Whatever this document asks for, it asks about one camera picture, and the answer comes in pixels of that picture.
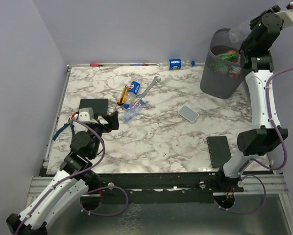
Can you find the clear bottle purple label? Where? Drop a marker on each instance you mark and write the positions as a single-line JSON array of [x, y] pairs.
[[134, 110]]

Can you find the grey mesh waste bin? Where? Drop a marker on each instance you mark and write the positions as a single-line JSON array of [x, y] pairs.
[[217, 84]]

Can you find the red handled screwdriver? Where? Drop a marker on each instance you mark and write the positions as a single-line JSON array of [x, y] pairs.
[[97, 65]]

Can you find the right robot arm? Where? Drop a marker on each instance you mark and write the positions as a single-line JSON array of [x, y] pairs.
[[266, 133]]

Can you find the Pepsi bottle blue label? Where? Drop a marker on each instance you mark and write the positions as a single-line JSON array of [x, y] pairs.
[[131, 94]]

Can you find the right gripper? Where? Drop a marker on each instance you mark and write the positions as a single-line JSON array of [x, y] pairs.
[[254, 21]]

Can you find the red green label water bottle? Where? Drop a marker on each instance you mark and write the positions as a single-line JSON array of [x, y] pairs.
[[234, 72]]

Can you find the grey white rectangular pad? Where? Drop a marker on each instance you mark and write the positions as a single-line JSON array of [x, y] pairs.
[[188, 114]]

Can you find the black box left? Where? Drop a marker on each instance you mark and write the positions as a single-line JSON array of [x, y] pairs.
[[99, 106]]

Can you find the silver open-end wrench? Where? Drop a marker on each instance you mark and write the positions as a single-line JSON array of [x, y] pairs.
[[156, 79]]

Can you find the large orange label bottle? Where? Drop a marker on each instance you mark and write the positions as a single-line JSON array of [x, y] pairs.
[[231, 52]]

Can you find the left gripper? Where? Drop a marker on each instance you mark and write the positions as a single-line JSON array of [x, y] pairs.
[[112, 119]]

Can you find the green plastic bottle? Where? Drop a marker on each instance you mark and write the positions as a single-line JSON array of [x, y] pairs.
[[217, 65]]

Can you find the blue handled screwdriver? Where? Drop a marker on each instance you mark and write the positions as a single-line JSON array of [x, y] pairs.
[[139, 64]]

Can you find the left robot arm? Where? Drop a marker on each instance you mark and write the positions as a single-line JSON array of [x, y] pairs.
[[74, 177]]

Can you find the black notebook right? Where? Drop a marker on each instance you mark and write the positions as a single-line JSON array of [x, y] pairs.
[[219, 150]]

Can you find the blue handled pliers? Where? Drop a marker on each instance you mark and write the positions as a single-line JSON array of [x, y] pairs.
[[69, 123]]

